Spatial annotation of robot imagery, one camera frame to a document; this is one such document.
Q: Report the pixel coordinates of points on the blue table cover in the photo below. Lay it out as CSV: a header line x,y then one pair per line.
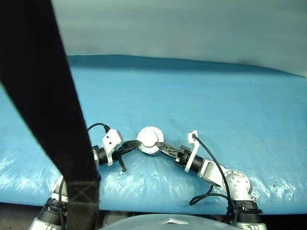
x,y
192,95

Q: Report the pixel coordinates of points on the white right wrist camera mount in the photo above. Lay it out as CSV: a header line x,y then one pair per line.
x,y
193,153

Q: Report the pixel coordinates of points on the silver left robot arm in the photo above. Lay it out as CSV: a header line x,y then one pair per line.
x,y
103,157

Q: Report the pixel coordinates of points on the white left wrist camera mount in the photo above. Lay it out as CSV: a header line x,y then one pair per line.
x,y
111,140

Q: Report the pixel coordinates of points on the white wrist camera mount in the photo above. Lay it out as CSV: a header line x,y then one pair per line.
x,y
193,153
111,140

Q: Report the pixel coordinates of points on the silver robot torso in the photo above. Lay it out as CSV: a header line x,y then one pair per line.
x,y
163,222

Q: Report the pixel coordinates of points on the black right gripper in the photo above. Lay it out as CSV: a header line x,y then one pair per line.
x,y
183,155

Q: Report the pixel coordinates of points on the white round disc object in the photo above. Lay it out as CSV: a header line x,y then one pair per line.
x,y
148,137

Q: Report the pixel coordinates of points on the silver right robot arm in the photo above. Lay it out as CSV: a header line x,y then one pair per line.
x,y
237,182

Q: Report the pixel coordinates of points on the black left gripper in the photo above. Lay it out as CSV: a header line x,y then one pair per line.
x,y
119,152

